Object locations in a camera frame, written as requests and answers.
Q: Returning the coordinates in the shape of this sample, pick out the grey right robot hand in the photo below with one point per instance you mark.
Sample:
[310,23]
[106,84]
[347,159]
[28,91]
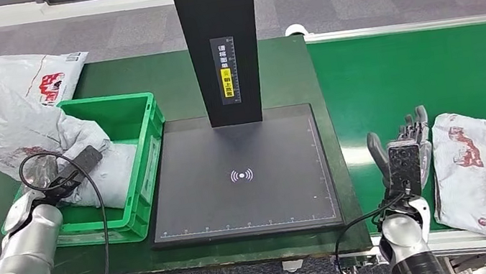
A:
[425,147]

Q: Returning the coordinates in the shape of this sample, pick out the black inbound scanner machine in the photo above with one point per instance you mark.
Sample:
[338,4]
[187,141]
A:
[256,191]

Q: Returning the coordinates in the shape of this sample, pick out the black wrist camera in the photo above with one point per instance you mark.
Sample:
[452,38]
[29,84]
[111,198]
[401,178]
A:
[85,162]
[404,167]

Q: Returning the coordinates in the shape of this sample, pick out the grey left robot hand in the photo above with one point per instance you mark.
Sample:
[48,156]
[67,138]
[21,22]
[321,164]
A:
[38,171]

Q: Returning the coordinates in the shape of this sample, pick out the white bag black red print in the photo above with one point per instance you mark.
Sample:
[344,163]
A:
[55,72]

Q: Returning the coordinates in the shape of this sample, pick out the aluminium conveyor frame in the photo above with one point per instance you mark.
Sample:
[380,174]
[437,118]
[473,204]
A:
[400,28]

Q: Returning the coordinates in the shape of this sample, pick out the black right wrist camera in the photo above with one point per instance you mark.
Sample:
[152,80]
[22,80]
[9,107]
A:
[404,167]

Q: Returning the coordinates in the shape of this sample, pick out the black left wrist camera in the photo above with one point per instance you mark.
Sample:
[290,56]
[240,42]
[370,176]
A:
[85,162]

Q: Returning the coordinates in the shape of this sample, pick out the white conveyor end roller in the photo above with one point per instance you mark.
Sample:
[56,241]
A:
[295,30]

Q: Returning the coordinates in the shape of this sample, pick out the green conveyor belt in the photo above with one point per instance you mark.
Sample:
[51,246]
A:
[384,86]

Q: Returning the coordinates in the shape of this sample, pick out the white table foot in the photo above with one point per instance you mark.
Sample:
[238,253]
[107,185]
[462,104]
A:
[292,265]

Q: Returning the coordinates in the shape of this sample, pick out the green plastic crate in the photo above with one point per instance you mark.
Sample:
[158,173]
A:
[134,118]

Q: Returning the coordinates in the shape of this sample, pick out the grey parcel bag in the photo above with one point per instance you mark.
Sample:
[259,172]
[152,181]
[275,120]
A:
[15,126]
[480,177]
[118,173]

